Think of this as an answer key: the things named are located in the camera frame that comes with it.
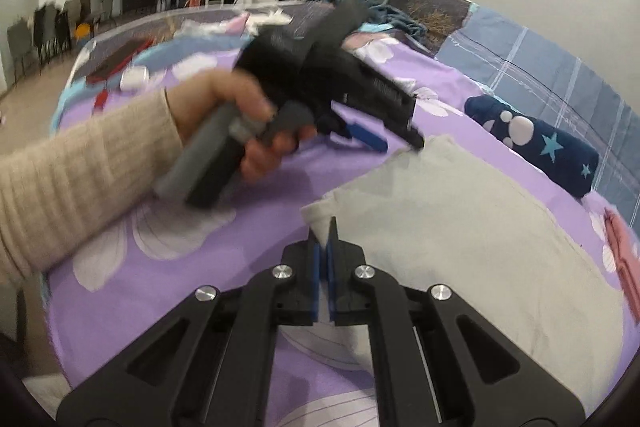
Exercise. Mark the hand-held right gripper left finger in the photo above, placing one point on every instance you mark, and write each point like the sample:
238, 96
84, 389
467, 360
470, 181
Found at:
316, 282

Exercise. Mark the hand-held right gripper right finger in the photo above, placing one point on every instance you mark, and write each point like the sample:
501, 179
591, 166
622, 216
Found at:
332, 287

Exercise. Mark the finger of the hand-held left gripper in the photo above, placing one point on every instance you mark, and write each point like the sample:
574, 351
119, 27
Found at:
370, 137
412, 138

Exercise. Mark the beige shorts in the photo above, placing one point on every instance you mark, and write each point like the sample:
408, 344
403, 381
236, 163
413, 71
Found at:
450, 232

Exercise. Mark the pile of dark clothes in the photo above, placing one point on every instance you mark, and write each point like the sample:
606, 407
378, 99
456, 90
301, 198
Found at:
395, 19

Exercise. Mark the person's left hand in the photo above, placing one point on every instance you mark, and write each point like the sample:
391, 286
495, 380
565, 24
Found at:
210, 97

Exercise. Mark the white crumpled cloth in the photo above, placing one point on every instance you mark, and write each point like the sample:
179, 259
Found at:
267, 18

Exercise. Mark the purple floral bed sheet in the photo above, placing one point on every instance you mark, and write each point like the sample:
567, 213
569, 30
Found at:
225, 257

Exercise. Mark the brown patterned cloth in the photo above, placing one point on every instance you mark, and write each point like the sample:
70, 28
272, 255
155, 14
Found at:
440, 17

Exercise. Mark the navy star paw-print sock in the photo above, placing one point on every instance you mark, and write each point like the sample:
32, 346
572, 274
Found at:
570, 162

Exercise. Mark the orange ball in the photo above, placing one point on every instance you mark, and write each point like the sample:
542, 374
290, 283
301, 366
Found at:
83, 32

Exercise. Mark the pink cloth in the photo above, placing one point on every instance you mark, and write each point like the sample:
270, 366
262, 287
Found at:
625, 257

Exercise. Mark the black dining chair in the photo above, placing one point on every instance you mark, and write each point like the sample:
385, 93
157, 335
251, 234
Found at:
52, 32

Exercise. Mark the grey dining chair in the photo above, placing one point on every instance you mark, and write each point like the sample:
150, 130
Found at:
22, 44

